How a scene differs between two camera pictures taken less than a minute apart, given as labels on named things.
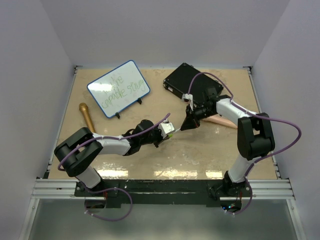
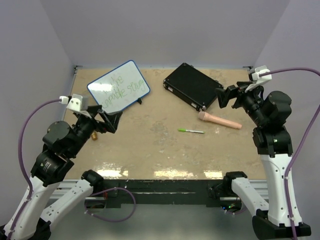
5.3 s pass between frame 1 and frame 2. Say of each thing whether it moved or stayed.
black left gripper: moved
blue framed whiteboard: stayed
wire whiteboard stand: stayed
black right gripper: moved
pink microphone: stayed
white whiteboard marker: moved
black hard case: stayed
